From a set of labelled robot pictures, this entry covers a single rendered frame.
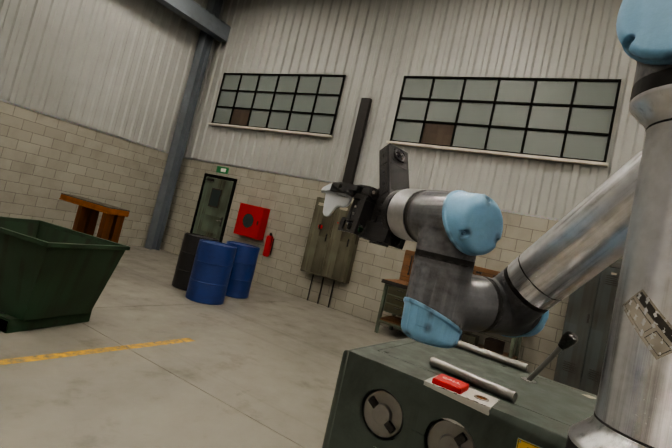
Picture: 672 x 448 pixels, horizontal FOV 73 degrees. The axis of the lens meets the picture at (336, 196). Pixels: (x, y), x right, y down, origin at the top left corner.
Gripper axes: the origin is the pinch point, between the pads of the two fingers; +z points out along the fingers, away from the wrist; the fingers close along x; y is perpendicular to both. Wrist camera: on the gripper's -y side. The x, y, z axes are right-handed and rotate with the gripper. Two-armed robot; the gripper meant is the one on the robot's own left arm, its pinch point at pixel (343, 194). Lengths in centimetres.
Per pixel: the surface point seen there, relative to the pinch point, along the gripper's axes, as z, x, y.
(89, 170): 1040, -37, 9
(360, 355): 10.0, 23.4, 29.7
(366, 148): 689, 393, -218
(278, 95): 914, 254, -300
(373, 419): 5, 29, 41
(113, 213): 794, 23, 65
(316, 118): 808, 319, -262
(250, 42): 1033, 173, -425
